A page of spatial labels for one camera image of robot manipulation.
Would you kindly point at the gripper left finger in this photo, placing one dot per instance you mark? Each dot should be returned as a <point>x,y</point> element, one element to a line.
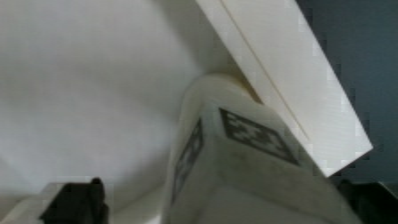
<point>68,204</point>

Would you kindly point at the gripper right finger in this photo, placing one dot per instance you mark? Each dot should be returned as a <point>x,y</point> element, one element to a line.
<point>372,201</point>

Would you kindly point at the white table leg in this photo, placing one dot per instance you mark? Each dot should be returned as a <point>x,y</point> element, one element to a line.
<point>244,179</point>

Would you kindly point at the white square table top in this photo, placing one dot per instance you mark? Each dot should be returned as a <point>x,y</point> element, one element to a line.
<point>100,60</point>

